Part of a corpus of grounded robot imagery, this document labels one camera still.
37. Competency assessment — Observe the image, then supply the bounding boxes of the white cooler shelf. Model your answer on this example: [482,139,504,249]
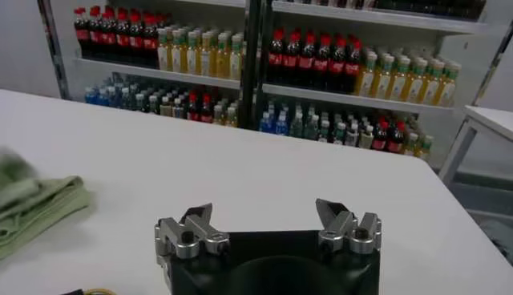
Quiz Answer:
[172,0,246,9]
[75,58,241,90]
[272,0,489,35]
[262,83,456,115]

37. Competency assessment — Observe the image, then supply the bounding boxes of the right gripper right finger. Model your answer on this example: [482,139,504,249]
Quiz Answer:
[314,198,383,256]

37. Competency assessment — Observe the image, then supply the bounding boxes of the glass front beverage cooler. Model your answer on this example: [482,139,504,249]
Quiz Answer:
[36,0,257,130]

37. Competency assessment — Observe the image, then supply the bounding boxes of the white shelving unit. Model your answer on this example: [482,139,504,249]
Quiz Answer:
[256,0,513,172]

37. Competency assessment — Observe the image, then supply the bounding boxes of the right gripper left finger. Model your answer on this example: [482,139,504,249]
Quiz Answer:
[154,202,232,261]

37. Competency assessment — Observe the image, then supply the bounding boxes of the clear water bottle white cap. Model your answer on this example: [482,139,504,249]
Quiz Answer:
[304,115,320,140]
[290,112,305,139]
[121,87,134,111]

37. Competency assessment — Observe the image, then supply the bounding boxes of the white side table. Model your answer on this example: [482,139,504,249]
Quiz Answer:
[438,104,513,189]

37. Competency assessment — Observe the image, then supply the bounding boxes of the black vertical cooler post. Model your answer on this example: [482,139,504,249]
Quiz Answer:
[236,0,274,131]

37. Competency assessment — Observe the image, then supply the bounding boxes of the green polo shirt red print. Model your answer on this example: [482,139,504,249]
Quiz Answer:
[0,147,94,261]

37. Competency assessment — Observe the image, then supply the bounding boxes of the small red cap cola bottle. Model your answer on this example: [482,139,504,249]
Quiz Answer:
[200,94,214,123]
[186,92,200,121]
[387,121,406,155]
[371,119,389,152]

